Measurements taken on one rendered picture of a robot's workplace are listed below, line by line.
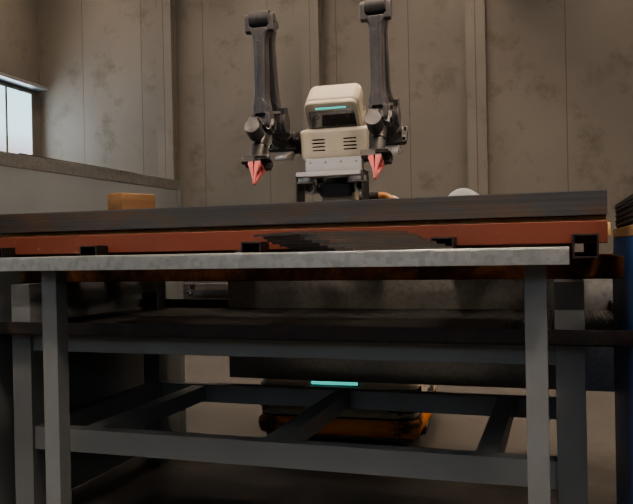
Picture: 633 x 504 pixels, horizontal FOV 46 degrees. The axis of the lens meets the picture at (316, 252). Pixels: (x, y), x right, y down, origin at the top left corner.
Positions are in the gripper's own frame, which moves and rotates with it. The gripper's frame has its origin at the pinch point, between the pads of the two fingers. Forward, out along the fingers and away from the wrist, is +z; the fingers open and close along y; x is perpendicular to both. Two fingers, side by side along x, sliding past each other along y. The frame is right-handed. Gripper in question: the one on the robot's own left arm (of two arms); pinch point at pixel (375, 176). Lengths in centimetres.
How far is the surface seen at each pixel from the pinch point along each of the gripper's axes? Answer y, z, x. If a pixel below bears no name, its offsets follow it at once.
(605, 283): 71, 35, 14
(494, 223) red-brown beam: 42, 52, -63
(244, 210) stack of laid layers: -16, 46, -64
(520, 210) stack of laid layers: 48, 50, -65
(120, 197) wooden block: -55, 38, -59
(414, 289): 12.0, 34.5, 16.1
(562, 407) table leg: 55, 88, -46
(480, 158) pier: -26, -502, 790
